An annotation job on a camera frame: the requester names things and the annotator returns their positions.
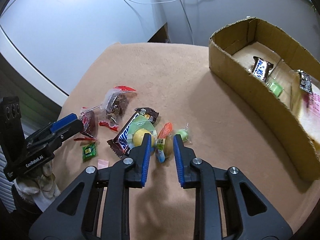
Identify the small green candy packet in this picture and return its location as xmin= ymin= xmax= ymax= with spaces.
xmin=82 ymin=142 xmax=97 ymax=162

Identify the orange blue snack packet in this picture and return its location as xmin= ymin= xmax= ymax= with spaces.
xmin=156 ymin=122 xmax=173 ymax=163

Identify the light green cake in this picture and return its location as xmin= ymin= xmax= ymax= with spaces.
xmin=266 ymin=81 xmax=283 ymax=98

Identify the left white gloved hand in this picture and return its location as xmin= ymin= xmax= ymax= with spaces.
xmin=14 ymin=161 xmax=61 ymax=212

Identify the red hawthorn candy packet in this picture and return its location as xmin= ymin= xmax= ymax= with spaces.
xmin=74 ymin=107 xmax=97 ymax=141

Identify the Snickers bar on table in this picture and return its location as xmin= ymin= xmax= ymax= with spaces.
xmin=107 ymin=107 xmax=159 ymax=158

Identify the pink wafer packet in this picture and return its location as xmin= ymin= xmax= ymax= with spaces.
xmin=97 ymin=159 xmax=109 ymax=170

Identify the green wrapped round candy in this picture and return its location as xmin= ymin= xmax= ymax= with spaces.
xmin=174 ymin=123 xmax=192 ymax=144

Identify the yellow jelly cup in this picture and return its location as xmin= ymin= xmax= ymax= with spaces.
xmin=127 ymin=115 xmax=157 ymax=151

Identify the red clear dates packet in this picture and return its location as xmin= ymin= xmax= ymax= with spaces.
xmin=98 ymin=86 xmax=136 ymax=132

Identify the beige table cloth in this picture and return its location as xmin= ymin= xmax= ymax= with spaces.
xmin=53 ymin=43 xmax=319 ymax=239

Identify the Snickers bar in box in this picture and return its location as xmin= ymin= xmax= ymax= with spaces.
xmin=248 ymin=56 xmax=274 ymax=82

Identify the brown cardboard box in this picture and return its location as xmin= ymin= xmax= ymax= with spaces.
xmin=209 ymin=18 xmax=319 ymax=181

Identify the strawberry toast bread package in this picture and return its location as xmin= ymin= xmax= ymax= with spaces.
xmin=290 ymin=70 xmax=319 ymax=145

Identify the black silver snack packet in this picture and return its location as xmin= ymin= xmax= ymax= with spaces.
xmin=297 ymin=69 xmax=313 ymax=95

